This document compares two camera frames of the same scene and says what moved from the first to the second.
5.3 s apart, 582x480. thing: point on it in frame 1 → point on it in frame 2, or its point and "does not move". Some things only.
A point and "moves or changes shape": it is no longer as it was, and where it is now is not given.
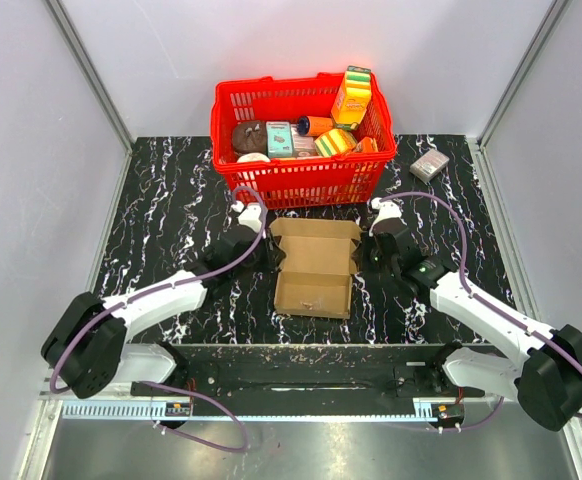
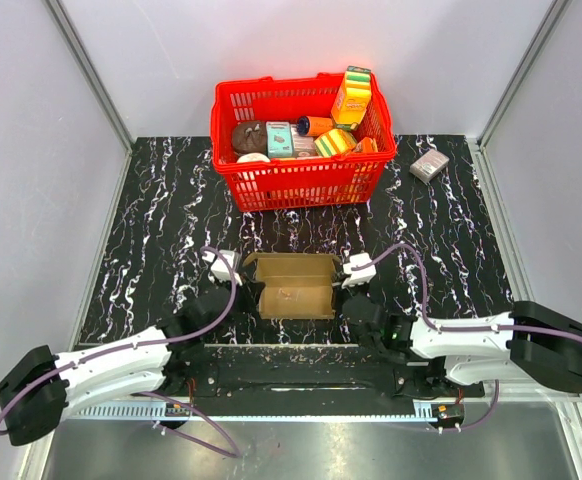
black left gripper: [274, 256] → [251, 293]
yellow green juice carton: [353, 99] does not move
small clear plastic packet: [312, 305] → [288, 294]
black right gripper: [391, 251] → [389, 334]
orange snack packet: [367, 145] does not move
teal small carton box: [279, 139] does not move
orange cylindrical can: [313, 126] does not move
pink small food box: [303, 146] does not move
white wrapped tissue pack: [429, 165] does not move
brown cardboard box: [315, 276] moves or changes shape
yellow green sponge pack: [335, 141] does not move
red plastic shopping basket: [300, 182] does not move
